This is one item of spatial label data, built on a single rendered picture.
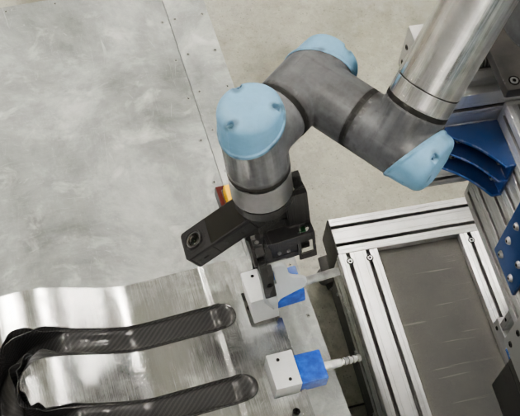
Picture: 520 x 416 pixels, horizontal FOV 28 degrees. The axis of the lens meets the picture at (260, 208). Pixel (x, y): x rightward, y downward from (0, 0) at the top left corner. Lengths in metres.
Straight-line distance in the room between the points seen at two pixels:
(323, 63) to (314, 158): 1.49
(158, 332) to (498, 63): 0.62
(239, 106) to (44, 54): 0.74
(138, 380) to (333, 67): 0.50
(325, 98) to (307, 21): 1.79
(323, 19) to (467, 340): 1.11
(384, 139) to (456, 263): 1.20
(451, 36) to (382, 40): 1.83
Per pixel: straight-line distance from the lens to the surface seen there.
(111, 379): 1.39
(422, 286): 2.28
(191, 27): 1.84
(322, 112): 1.17
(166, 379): 1.40
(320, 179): 2.63
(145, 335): 1.44
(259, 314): 1.41
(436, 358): 2.21
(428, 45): 1.12
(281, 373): 1.38
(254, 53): 2.86
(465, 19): 1.11
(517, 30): 1.58
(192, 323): 1.44
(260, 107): 1.11
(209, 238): 1.27
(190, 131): 1.70
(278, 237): 1.27
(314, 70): 1.18
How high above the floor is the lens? 2.19
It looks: 58 degrees down
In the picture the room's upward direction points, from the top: 8 degrees clockwise
